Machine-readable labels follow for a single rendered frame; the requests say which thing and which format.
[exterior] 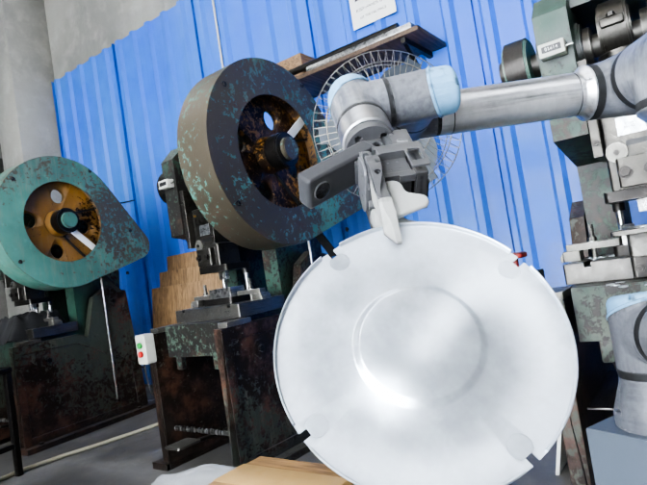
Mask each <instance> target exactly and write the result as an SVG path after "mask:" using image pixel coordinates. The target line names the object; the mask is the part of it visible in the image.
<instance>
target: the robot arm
mask: <svg viewBox="0 0 647 485"><path fill-rule="evenodd" d="M328 106H329V113H330V116H331V118H332V120H333V121H334V124H335V127H336V130H337V133H338V136H339V139H340V142H341V144H342V147H343V151H341V152H339V153H337V154H335V155H333V156H332V157H330V158H328V159H326V160H324V161H322V162H320V163H318V164H316V165H314V166H311V167H309V168H307V169H305V170H304V171H302V172H301V173H299V174H298V190H299V200H300V202H301V203H303V204H304V205H305V206H307V207H308V208H310V209H312V208H314V207H316V206H318V205H320V204H322V203H323V202H325V201H326V200H328V199H329V198H331V197H333V196H335V195H337V194H338V193H340V192H342V191H345V190H346V189H348V188H350V187H352V186H353V185H355V184H357V185H358V189H359V196H360V200H361V204H362V208H363V210H364V212H366V214H367V217H368V220H369V223H370V226H371V229H373V228H376V227H379V226H382V229H383V233H384V236H386V237H387V238H388V239H390V240H391V241H393V242H394V243H396V244H402V239H401V230H400V226H399V223H401V222H414V221H415V220H409V219H406V218H404V217H405V216H407V215H410V214H412V213H415V212H417V211H419V210H422V209H425V208H427V206H428V204H429V200H428V186H429V180H428V169H427V167H426V166H430V164H431V162H430V160H429V159H428V157H427V154H426V152H425V150H424V148H423V147H422V146H421V144H420V142H419V139H423V138H430V137H436V136H445V135H451V134H458V133H465V132H472V131H478V130H485V129H492V128H499V127H506V126H512V125H519V124H526V123H533V122H539V121H546V120H553V119H560V118H566V117H573V116H575V117H576V118H578V119H579V120H581V121H588V120H594V119H603V118H612V117H620V116H629V115H636V117H637V118H639V119H641V120H642V121H644V122H645V123H647V33H646V34H645V35H643V36H642V37H641V38H639V39H637V40H636V41H635V42H633V43H632V44H631V45H629V46H628V47H627V48H625V49H624V50H622V51H621V52H619V53H617V54H616V55H614V56H612V57H610V58H608V59H606V60H604V61H601V62H598V63H595V64H586V65H581V66H579V67H578V68H577V69H576V70H575V72H574V73H567V74H560V75H554V76H547V77H540V78H533V79H527V80H520V81H513V82H506V83H499V84H493V85H486V86H479V87H472V88H466V89H461V88H460V85H459V81H458V78H457V75H456V73H455V71H454V70H453V68H452V67H451V66H449V65H440V66H435V67H430V66H428V67H427V68H425V69H421V70H416V71H412V72H408V73H403V74H400V75H396V76H392V77H387V78H382V79H376V80H373V81H369V80H368V79H366V78H365V77H364V76H361V75H358V74H347V75H344V76H342V77H340V78H339V79H337V80H336V81H335V82H334V83H333V85H332V86H331V88H330V90H329V93H328ZM419 149H420V151H421V153H422V155H423V157H424V159H422V157H421V155H420V153H419ZM606 307H607V320H608V325H609V331H610V336H611V341H612V347H613V352H614V358H615V364H616V368H617V374H618V387H617V392H616V398H615V403H614V408H613V415H614V419H615V424H616V425H617V427H619V428H620V429H622V430H624V431H626V432H629V433H633V434H636V435H640V436H647V292H640V293H634V294H622V295H617V296H612V297H610V298H609V299H608V300H607V303H606Z"/></svg>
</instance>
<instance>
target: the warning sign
mask: <svg viewBox="0 0 647 485"><path fill-rule="evenodd" d="M349 6H350V12H351V18H352V25H353V31H355V30H357V29H359V28H361V27H364V26H366V25H368V24H370V23H372V22H375V21H377V20H379V19H381V18H382V17H385V16H387V15H389V14H391V13H395V12H396V11H397V8H396V2H395V0H349Z"/></svg>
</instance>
